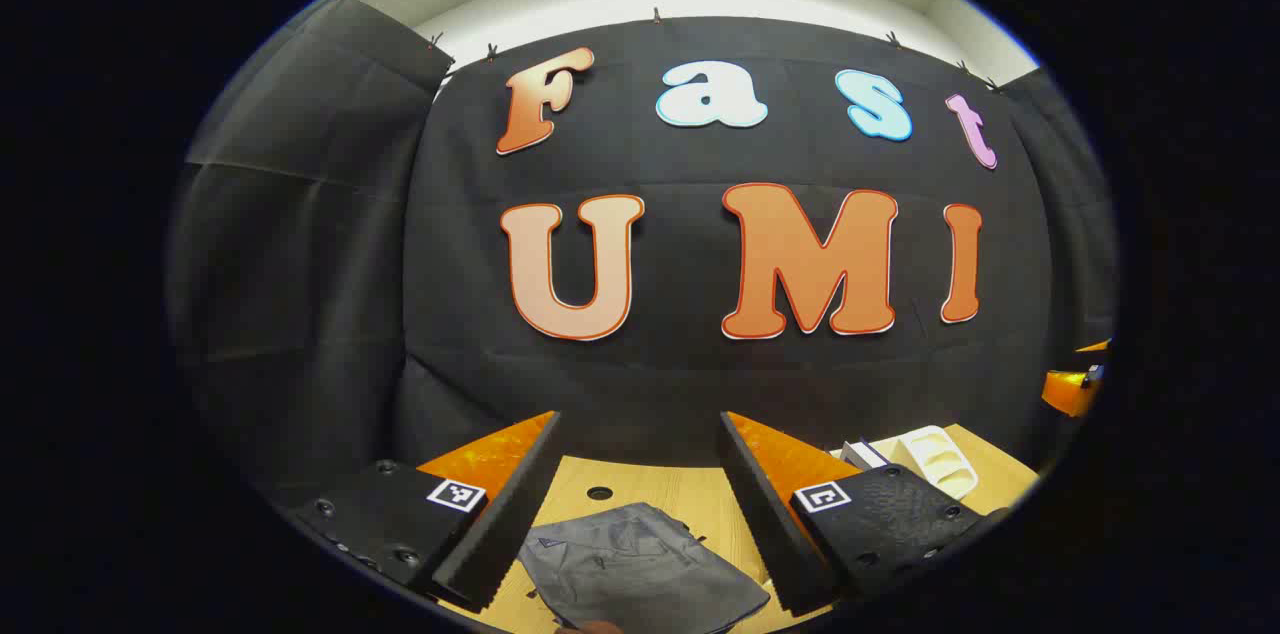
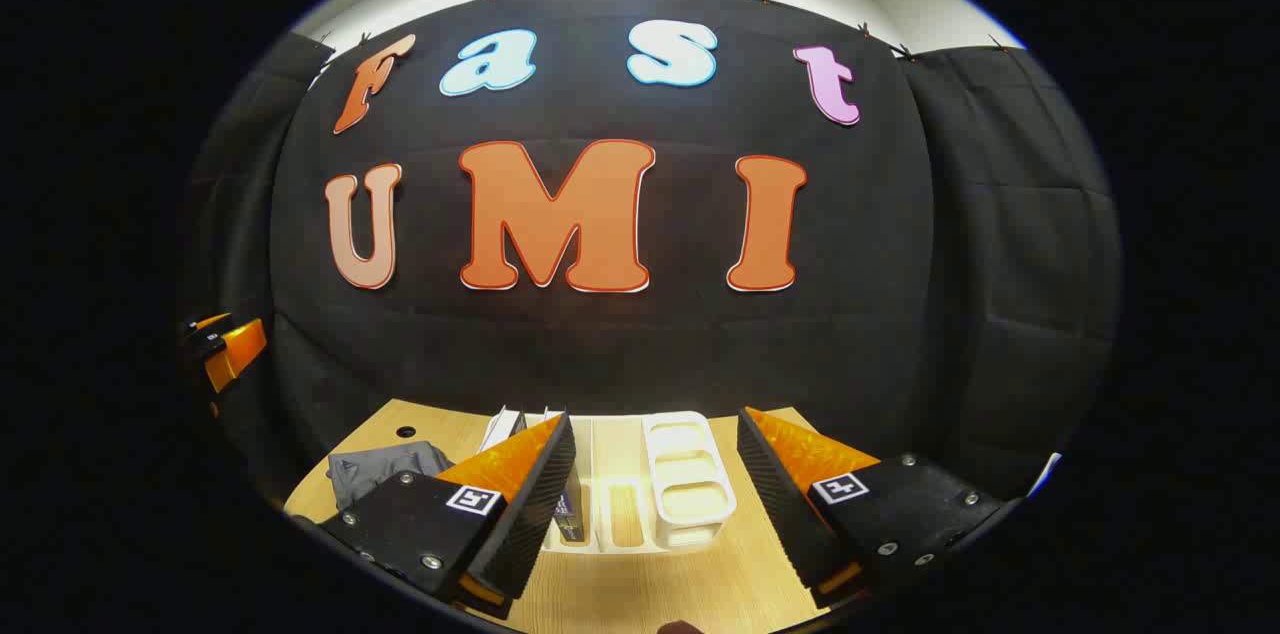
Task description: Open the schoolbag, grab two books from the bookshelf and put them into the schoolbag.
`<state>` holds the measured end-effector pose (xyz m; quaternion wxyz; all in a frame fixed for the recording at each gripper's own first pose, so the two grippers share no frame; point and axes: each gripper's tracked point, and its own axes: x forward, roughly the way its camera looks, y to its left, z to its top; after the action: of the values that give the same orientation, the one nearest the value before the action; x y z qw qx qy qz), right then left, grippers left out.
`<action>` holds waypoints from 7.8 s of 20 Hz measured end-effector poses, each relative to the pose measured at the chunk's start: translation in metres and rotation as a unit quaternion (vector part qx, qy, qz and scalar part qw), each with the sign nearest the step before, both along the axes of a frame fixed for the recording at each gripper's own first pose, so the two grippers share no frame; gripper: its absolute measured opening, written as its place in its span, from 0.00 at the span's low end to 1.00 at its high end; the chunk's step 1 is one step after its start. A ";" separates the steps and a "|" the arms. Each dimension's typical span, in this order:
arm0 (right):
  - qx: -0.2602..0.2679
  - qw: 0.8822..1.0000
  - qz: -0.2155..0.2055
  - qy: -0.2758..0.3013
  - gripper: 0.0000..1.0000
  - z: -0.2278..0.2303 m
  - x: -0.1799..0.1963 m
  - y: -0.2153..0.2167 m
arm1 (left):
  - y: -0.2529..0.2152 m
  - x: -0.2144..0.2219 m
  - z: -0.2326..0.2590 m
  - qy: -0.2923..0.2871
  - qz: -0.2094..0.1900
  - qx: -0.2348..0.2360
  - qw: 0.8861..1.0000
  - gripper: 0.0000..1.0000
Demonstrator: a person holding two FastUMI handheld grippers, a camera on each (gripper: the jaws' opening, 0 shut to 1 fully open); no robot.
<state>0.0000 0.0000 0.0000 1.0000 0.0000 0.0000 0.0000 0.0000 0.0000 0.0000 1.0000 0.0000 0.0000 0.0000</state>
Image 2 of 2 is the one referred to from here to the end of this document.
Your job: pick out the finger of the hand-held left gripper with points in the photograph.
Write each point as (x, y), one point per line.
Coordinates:
(238, 349)

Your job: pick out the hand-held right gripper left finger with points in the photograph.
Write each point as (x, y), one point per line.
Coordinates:
(530, 504)

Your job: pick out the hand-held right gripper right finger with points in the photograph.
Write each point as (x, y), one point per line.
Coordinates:
(780, 504)

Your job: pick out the blue book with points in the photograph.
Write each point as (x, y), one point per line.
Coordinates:
(570, 514)

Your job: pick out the black book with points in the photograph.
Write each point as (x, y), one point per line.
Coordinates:
(500, 429)

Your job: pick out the white bookshelf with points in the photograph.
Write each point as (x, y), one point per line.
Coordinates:
(685, 474)

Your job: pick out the grey schoolbag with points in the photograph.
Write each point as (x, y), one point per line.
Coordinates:
(385, 474)

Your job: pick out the black backdrop cloth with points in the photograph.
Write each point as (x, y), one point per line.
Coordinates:
(620, 344)

